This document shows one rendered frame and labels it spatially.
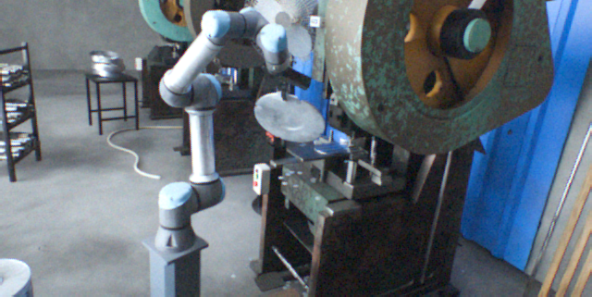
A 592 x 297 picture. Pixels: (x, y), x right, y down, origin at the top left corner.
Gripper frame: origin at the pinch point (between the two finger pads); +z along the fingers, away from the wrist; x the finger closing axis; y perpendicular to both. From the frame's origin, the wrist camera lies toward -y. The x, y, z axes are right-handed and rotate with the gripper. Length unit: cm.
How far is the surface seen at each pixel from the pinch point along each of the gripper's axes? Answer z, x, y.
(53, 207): 117, 31, 156
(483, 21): -32, -15, -59
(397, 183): 38, 12, -48
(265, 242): 80, 38, 10
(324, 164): 33.0, 9.9, -15.8
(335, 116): 22.1, -8.2, -17.9
